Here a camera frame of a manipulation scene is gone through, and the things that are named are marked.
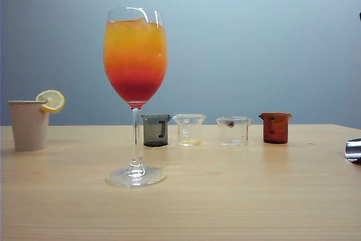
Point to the amber measuring cup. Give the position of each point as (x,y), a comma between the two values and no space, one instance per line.
(277,129)

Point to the clear cup with yellow residue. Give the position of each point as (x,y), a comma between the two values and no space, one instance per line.
(189,128)

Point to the smoky grey measuring cup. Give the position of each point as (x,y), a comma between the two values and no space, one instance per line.
(153,133)

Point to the clear cup with red spot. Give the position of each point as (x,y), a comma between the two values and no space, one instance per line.
(234,132)

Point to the beige paper cup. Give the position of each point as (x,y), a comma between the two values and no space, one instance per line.
(28,128)

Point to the stemmed wine glass with drink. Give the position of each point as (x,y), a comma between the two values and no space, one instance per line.
(135,66)

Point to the yellow lemon slice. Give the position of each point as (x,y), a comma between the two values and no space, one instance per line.
(53,101)

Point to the shiny metal object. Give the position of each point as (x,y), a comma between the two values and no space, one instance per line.
(354,149)

